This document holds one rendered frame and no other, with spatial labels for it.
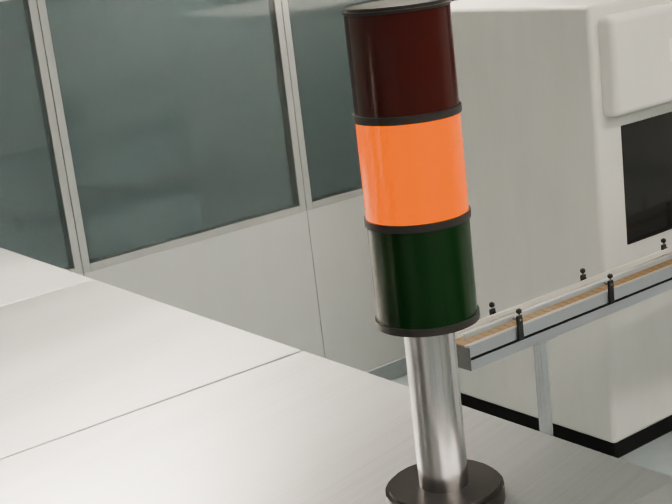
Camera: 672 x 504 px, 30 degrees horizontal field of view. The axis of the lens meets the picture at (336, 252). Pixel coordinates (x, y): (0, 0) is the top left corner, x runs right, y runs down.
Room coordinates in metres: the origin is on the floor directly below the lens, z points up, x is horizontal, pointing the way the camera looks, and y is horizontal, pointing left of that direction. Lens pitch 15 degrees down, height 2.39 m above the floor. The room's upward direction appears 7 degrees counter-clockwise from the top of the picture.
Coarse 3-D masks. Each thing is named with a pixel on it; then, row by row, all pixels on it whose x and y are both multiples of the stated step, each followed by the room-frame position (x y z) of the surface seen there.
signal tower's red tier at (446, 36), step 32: (352, 32) 0.57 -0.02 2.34; (384, 32) 0.55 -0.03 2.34; (416, 32) 0.55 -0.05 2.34; (448, 32) 0.56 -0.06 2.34; (352, 64) 0.57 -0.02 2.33; (384, 64) 0.55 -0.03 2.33; (416, 64) 0.55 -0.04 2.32; (448, 64) 0.56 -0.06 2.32; (352, 96) 0.58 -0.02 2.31; (384, 96) 0.56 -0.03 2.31; (416, 96) 0.55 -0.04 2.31; (448, 96) 0.56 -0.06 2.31
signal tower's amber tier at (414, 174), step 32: (384, 128) 0.56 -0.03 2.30; (416, 128) 0.55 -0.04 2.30; (448, 128) 0.56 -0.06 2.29; (384, 160) 0.56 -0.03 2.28; (416, 160) 0.55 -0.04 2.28; (448, 160) 0.56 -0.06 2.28; (384, 192) 0.56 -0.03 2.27; (416, 192) 0.55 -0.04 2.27; (448, 192) 0.56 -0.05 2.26; (384, 224) 0.56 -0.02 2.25; (416, 224) 0.55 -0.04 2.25
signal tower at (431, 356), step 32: (416, 0) 0.58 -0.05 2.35; (448, 0) 0.57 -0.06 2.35; (448, 224) 0.56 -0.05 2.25; (416, 352) 0.57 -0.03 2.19; (448, 352) 0.57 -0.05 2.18; (416, 384) 0.57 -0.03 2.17; (448, 384) 0.57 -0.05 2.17; (416, 416) 0.57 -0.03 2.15; (448, 416) 0.57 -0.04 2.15; (416, 448) 0.57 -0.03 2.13; (448, 448) 0.57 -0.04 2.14; (416, 480) 0.58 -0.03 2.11; (448, 480) 0.56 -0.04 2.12; (480, 480) 0.57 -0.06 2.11
